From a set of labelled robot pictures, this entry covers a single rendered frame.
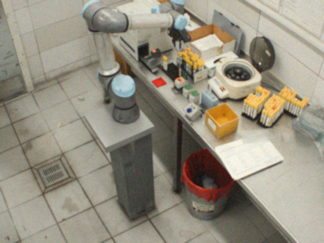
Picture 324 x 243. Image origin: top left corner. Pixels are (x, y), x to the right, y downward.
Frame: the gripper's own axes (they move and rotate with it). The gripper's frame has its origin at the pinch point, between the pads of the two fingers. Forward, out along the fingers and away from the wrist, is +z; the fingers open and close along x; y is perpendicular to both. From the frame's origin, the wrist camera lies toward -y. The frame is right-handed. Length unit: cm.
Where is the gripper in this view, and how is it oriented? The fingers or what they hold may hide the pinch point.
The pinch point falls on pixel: (179, 50)
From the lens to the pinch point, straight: 229.6
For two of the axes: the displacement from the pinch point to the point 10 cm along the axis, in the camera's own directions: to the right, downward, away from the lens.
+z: 0.2, 6.9, 7.2
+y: -5.3, -6.0, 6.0
